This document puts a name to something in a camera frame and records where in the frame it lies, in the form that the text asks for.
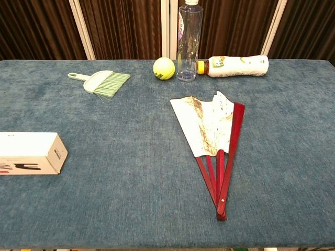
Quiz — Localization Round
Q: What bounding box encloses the red ribbed paper folding fan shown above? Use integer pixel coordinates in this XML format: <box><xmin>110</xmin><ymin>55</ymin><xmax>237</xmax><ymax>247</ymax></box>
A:
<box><xmin>169</xmin><ymin>90</ymin><xmax>245</xmax><ymax>222</ymax></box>

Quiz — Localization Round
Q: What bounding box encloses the pale green hand brush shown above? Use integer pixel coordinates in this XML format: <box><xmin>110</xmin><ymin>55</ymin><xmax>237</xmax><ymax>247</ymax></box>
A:
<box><xmin>68</xmin><ymin>70</ymin><xmax>131</xmax><ymax>99</ymax></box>

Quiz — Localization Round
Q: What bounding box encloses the yellow tennis ball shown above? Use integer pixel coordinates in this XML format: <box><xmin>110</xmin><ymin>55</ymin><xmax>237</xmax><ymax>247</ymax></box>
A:
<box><xmin>153</xmin><ymin>57</ymin><xmax>175</xmax><ymax>81</ymax></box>

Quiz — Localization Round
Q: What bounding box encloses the blue table cloth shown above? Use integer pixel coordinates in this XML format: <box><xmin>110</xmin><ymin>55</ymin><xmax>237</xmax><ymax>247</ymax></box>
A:
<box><xmin>0</xmin><ymin>59</ymin><xmax>335</xmax><ymax>249</ymax></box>

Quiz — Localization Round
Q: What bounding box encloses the clear plastic water bottle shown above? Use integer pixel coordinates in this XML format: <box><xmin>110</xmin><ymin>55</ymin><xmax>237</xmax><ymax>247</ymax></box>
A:
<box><xmin>176</xmin><ymin>0</ymin><xmax>204</xmax><ymax>83</ymax></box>

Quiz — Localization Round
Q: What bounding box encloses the white labelled yellow cap bottle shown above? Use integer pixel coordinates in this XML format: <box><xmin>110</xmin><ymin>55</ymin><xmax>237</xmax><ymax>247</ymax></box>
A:
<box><xmin>196</xmin><ymin>55</ymin><xmax>270</xmax><ymax>78</ymax></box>

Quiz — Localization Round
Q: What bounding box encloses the white cardboard box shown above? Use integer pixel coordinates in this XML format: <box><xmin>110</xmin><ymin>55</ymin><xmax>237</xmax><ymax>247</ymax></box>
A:
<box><xmin>0</xmin><ymin>132</ymin><xmax>68</xmax><ymax>176</ymax></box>

